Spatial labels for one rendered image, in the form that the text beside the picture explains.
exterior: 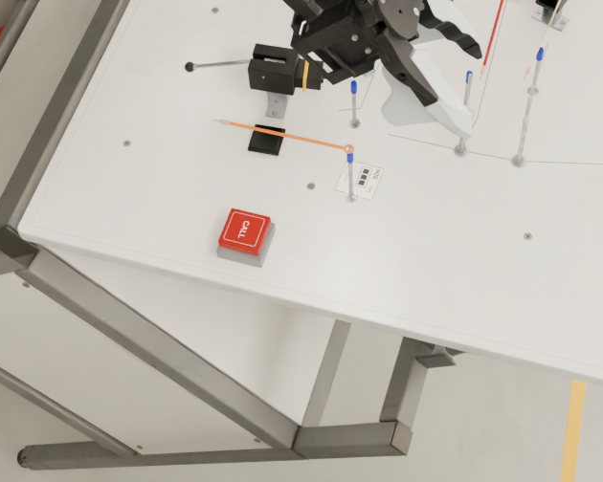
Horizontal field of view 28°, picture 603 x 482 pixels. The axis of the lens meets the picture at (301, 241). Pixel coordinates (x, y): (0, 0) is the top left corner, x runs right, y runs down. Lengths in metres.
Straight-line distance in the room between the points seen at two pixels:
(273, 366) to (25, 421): 0.80
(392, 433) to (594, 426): 2.34
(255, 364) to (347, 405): 1.31
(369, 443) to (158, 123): 0.55
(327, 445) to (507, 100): 0.59
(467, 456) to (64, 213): 2.16
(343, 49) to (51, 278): 0.78
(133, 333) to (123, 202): 0.25
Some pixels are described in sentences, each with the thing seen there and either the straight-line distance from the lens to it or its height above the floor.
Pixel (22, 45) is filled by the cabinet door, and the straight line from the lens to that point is 2.05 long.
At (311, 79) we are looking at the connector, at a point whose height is 1.15.
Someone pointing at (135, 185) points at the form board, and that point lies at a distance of 1.51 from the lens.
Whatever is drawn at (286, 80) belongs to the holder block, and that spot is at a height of 1.13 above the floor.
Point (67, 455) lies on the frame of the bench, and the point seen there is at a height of 0.18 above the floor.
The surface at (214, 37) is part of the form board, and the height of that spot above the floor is 0.97.
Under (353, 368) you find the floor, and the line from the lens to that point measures 3.14.
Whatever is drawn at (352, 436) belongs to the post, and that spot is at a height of 0.92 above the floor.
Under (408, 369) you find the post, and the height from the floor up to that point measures 0.99.
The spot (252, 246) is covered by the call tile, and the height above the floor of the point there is 1.12.
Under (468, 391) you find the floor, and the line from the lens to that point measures 3.50.
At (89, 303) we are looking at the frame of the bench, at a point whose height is 0.80.
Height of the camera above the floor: 2.14
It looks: 44 degrees down
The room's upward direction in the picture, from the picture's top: 77 degrees clockwise
